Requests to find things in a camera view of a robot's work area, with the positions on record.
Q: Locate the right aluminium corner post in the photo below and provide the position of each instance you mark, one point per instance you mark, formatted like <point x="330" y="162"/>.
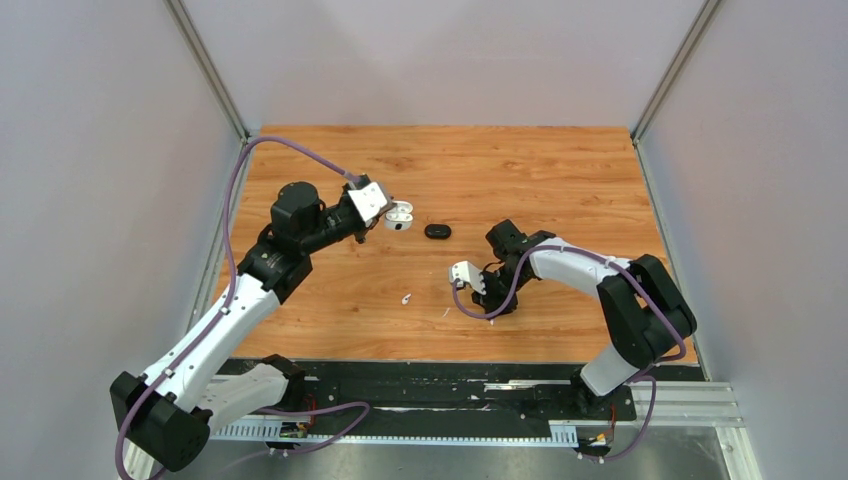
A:
<point x="681" y="57"/>

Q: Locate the white earbud charging case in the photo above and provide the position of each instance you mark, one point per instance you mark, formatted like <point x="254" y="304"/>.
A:
<point x="399" y="217"/>

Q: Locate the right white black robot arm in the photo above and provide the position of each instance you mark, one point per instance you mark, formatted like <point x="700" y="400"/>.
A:
<point x="645" y="314"/>

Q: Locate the black earbud charging case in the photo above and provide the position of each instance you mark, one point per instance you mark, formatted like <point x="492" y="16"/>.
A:
<point x="435" y="231"/>

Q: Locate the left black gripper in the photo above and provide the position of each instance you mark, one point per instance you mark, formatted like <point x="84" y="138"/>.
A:
<point x="362" y="228"/>

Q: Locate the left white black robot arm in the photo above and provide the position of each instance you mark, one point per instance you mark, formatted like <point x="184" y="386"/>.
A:
<point x="172" y="408"/>

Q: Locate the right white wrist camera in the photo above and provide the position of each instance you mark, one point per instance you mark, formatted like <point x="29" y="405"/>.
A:
<point x="464" y="274"/>

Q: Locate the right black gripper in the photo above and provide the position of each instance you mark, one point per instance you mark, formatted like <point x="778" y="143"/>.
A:
<point x="489" y="302"/>

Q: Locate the aluminium frame rail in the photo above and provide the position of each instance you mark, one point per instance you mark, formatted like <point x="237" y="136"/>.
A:
<point x="675" y="404"/>

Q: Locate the left aluminium corner post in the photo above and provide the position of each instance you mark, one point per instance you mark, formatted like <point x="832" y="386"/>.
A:
<point x="193" y="39"/>

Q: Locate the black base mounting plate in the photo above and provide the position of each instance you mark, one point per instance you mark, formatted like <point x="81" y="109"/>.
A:
<point x="448" y="400"/>

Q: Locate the aluminium corner post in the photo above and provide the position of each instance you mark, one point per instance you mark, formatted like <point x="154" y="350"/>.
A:
<point x="193" y="39"/>
<point x="681" y="57"/>

